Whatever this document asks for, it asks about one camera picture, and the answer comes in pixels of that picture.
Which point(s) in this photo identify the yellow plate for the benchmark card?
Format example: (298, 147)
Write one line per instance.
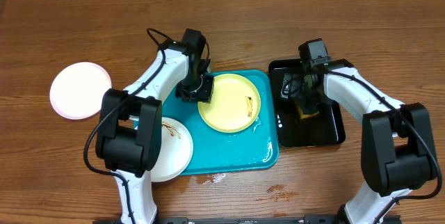
(234, 106)

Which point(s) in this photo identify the white plate with sauce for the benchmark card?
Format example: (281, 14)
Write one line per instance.
(176, 151)

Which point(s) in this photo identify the orange green sponge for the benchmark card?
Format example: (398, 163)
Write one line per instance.
(306, 109)

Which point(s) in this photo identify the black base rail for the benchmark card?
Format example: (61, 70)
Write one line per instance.
(243, 220)

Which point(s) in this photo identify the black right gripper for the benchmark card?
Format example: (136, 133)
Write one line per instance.
(297, 85)

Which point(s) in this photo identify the teal plastic tray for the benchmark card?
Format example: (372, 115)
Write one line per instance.
(253, 148)

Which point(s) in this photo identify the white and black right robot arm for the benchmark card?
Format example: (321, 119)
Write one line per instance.
(398, 150)

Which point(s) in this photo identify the pink white plate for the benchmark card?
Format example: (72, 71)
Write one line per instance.
(76, 92)

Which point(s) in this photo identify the black plastic tray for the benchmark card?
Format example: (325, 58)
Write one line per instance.
(294, 128)

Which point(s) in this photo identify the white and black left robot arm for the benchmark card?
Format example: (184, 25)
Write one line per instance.
(128, 135)

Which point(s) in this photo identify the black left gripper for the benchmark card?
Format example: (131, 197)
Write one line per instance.
(204, 96)

